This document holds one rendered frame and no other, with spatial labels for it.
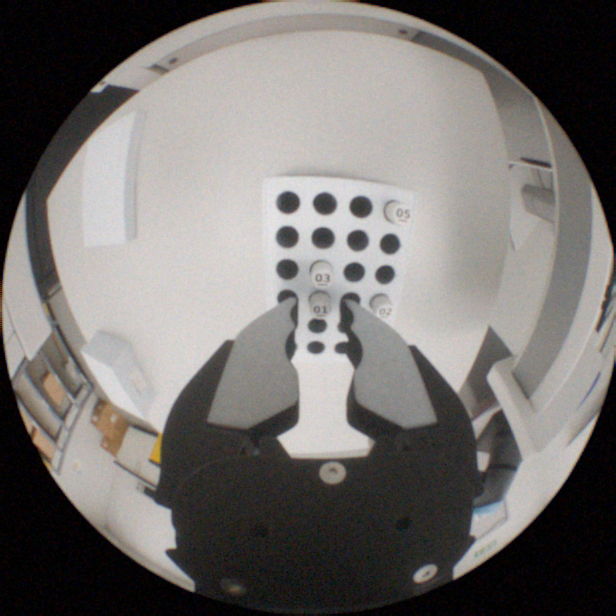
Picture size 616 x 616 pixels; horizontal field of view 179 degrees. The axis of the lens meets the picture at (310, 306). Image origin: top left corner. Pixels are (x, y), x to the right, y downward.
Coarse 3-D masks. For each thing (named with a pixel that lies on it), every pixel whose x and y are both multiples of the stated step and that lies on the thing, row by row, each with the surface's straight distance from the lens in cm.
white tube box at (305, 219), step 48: (288, 192) 15; (336, 192) 12; (384, 192) 12; (288, 240) 14; (336, 240) 12; (384, 240) 15; (288, 288) 13; (336, 288) 13; (384, 288) 14; (336, 336) 15
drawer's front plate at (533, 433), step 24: (504, 360) 24; (600, 360) 43; (504, 384) 21; (576, 384) 31; (504, 408) 22; (528, 408) 21; (552, 408) 24; (576, 408) 28; (528, 432) 20; (552, 432) 23; (528, 456) 21
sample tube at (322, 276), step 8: (312, 264) 13; (320, 264) 12; (328, 264) 12; (312, 272) 12; (320, 272) 11; (328, 272) 11; (312, 280) 12; (320, 280) 12; (328, 280) 12; (320, 288) 12
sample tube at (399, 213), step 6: (390, 204) 12; (396, 204) 11; (402, 204) 11; (384, 210) 13; (390, 210) 11; (396, 210) 11; (402, 210) 11; (408, 210) 12; (390, 216) 11; (396, 216) 11; (402, 216) 11; (408, 216) 12; (396, 222) 11; (402, 222) 11; (408, 222) 12
